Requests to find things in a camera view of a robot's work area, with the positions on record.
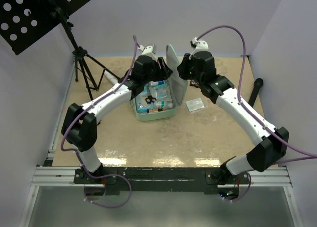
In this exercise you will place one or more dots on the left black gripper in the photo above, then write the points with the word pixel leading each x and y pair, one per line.
pixel 165 71

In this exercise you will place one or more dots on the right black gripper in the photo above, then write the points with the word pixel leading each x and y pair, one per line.
pixel 182 69

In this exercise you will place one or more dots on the mint green medicine case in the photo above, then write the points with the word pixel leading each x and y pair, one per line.
pixel 177 86

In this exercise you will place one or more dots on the teal cotton swab bag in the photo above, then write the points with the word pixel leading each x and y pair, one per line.
pixel 161 93

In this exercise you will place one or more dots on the black handled scissors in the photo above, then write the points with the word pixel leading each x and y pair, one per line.
pixel 150 99

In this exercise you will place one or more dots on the clear bottle green label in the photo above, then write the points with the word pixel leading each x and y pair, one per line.
pixel 163 104

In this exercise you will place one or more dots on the small clear plaster bag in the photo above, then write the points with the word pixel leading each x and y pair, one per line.
pixel 195 105

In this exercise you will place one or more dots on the brown medicine bottle orange cap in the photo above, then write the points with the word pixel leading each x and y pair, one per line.
pixel 154 110

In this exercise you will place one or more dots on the blue plaster packet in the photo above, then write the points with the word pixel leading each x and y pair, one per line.
pixel 140 100

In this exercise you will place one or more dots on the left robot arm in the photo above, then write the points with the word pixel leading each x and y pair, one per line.
pixel 80 123

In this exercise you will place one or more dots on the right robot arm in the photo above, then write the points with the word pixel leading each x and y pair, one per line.
pixel 269 142

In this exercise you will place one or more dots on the red owl toy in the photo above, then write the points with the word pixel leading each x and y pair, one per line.
pixel 194 84

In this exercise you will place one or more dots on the white microphone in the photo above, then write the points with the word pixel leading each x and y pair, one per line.
pixel 110 77

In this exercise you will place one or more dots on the black microphone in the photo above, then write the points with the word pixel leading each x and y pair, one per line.
pixel 258 83

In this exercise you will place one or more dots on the black perforated music stand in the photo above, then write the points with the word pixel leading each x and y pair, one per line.
pixel 24 22

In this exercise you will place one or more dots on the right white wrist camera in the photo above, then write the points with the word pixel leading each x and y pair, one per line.
pixel 198 46

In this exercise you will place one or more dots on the black base frame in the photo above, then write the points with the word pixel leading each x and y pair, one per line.
pixel 114 180

